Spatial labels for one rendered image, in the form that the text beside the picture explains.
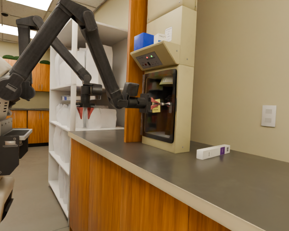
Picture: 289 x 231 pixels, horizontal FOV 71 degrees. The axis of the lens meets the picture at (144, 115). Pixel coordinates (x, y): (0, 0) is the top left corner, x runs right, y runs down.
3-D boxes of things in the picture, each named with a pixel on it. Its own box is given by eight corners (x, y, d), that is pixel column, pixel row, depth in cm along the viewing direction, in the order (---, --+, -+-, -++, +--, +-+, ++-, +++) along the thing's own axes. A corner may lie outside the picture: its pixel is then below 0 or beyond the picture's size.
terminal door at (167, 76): (142, 135, 134) (144, 74, 132) (173, 144, 108) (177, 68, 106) (141, 135, 133) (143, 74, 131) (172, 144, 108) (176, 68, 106)
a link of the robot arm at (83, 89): (80, 84, 127) (81, 83, 122) (91, 85, 130) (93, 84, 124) (80, 95, 127) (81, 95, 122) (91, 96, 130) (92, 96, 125)
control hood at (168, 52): (144, 71, 132) (145, 55, 132) (179, 64, 106) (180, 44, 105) (129, 68, 126) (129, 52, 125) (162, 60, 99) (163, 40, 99)
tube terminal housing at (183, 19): (169, 140, 149) (175, 33, 145) (206, 149, 122) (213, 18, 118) (141, 142, 135) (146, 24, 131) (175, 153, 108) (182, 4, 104)
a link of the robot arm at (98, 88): (82, 75, 129) (84, 74, 121) (100, 77, 133) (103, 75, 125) (81, 94, 129) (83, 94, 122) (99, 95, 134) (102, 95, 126)
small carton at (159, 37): (161, 48, 114) (162, 37, 113) (166, 46, 109) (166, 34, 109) (153, 46, 112) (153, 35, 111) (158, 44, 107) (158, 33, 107)
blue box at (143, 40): (147, 54, 129) (147, 40, 128) (156, 51, 121) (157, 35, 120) (133, 51, 123) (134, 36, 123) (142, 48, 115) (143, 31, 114)
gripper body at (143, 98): (150, 93, 106) (138, 92, 101) (149, 113, 106) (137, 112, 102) (142, 93, 111) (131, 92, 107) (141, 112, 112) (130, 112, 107)
